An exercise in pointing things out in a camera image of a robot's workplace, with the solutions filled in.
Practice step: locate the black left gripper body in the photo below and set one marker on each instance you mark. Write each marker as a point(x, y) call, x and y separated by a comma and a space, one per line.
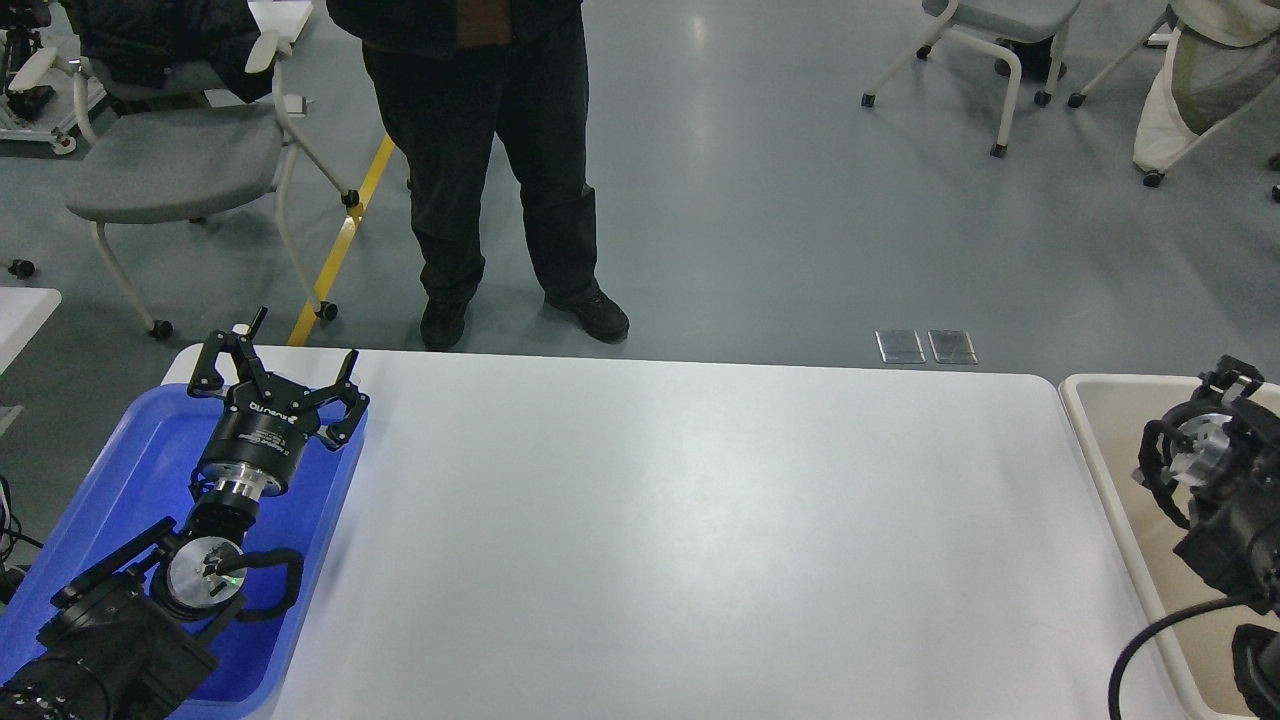
point(259, 439)

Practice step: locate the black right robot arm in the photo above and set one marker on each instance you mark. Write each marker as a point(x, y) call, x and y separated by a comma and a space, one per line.
point(1210, 464)

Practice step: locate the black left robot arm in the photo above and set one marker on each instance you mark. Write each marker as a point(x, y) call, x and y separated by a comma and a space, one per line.
point(178, 581)

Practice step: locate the blue plastic tray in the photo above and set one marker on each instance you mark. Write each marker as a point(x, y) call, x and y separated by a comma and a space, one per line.
point(142, 476)

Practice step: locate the white side table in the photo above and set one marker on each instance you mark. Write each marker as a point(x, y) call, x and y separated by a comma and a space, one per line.
point(24, 311)

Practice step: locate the grey chair with jacket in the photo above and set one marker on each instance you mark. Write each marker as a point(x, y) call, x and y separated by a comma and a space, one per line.
point(183, 107)

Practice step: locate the metal floor socket plate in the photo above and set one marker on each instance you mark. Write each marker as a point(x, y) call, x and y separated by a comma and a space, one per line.
point(900, 347)

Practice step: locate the beige plastic bin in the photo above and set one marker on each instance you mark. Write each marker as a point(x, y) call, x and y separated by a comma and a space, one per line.
point(1108, 413)

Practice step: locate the grey chair top right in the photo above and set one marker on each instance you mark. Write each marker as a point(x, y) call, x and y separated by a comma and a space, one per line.
point(979, 25)

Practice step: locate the chair with white bag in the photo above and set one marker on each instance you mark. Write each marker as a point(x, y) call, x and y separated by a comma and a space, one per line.
point(1220, 58)

